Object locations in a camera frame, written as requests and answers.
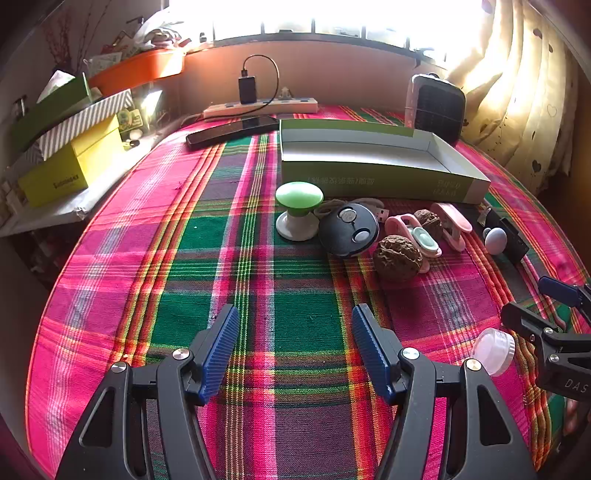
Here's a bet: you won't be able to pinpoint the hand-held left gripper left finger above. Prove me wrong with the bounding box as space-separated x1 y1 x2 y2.
58 304 241 480

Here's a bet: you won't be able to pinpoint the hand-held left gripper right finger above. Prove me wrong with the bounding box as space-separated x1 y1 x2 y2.
352 303 539 480

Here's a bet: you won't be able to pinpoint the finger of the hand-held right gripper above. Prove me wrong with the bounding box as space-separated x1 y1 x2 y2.
538 276 591 324
501 301 591 365

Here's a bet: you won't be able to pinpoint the white plastic cap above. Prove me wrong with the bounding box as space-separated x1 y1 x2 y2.
471 327 516 377

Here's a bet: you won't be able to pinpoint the black rectangular device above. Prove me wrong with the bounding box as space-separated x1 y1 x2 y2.
480 205 529 265

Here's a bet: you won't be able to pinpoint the white ball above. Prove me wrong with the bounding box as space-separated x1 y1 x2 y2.
482 227 509 254

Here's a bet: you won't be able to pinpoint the large brown walnut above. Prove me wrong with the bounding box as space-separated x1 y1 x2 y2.
373 234 424 283

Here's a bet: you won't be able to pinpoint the black round disc gadget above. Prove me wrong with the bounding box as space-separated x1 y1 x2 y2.
318 203 380 258

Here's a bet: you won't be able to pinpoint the plain pink clip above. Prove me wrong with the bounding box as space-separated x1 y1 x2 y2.
431 202 474 252

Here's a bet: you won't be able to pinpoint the pink clip with mint pad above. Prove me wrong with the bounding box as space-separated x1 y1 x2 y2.
385 213 443 266

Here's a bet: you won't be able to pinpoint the small brown walnut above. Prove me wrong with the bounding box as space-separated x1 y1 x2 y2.
413 209 445 241

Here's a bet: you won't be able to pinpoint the white USB cable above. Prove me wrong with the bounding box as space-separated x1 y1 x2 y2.
314 198 393 224

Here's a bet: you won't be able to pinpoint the green white mushroom knob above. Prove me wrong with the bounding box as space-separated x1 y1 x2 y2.
276 182 324 241

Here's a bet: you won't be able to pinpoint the green cardboard box tray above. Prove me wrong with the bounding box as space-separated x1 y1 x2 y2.
279 119 491 205

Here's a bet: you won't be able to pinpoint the pink green plaid tablecloth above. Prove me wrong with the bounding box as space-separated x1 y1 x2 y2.
25 104 578 480

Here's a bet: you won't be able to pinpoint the small heater with black grille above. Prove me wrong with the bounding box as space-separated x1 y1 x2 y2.
405 73 466 145

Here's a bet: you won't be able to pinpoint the black smartphone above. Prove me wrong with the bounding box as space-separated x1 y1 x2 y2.
185 115 280 151

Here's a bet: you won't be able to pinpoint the cream curtain with hearts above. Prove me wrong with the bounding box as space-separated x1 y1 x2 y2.
445 0 580 195

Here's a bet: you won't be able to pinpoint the yellow cardboard box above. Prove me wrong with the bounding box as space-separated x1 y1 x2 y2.
17 114 123 208

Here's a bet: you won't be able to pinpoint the green printed packet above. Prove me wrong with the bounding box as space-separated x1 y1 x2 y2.
117 107 144 139

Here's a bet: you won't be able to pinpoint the white power strip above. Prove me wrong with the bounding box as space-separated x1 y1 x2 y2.
203 97 319 118

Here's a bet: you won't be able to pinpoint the black charger adapter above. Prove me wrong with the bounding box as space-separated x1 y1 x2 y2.
238 69 257 105

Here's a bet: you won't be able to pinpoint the striped cardboard box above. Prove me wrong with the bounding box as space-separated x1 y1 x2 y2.
37 89 134 160

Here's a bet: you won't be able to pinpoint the orange plastic tray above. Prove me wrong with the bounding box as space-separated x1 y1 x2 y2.
88 48 185 97

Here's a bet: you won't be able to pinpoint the green tissue box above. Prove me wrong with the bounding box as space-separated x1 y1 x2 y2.
10 74 93 153

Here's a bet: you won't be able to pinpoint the white tissue paper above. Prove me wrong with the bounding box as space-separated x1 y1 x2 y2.
37 70 77 103

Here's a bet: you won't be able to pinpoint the white plastic bag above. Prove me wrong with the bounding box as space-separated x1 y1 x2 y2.
131 9 185 49

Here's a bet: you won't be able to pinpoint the window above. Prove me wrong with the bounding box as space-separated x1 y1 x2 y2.
166 0 462 65

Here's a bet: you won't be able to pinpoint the dried branches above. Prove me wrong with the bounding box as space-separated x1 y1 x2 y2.
41 9 112 75

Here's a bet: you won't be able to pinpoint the black charger cable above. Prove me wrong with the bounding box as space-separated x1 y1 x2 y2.
244 54 280 115

